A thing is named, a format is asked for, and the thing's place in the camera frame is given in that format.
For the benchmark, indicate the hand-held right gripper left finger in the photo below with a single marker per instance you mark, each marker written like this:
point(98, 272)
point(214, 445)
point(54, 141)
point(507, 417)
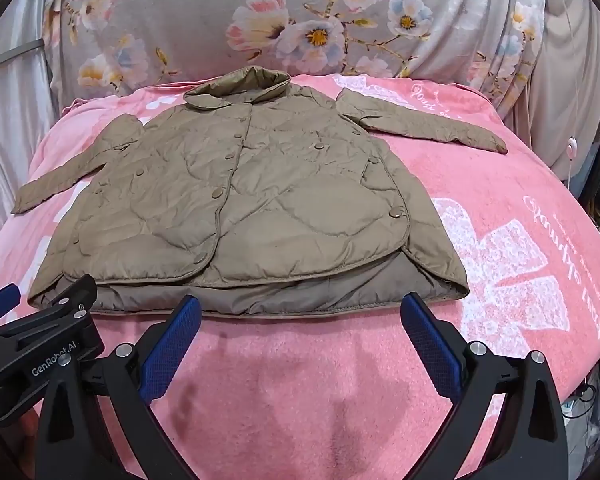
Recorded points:
point(172, 345)

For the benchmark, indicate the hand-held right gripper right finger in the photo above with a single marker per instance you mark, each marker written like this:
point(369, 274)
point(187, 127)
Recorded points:
point(430, 345)

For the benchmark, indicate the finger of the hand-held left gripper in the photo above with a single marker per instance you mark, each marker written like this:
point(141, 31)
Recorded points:
point(75, 292)
point(2, 297)

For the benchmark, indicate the khaki quilted jacket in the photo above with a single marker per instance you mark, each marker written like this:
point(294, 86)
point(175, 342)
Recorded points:
point(260, 200)

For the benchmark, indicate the pink printed blanket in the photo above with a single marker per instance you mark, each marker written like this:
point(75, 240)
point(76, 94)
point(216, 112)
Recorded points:
point(290, 385)

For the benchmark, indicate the silver curtain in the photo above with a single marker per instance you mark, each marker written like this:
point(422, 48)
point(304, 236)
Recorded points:
point(10, 135)

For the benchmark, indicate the grey metal bar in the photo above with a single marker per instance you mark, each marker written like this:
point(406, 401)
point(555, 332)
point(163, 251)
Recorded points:
point(15, 56)

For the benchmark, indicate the beige curtain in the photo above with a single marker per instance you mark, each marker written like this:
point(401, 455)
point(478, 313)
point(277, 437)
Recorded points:
point(565, 85)

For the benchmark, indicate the grey floral bed sheet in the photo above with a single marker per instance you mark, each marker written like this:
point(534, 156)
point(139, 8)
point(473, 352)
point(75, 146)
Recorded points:
point(205, 20)

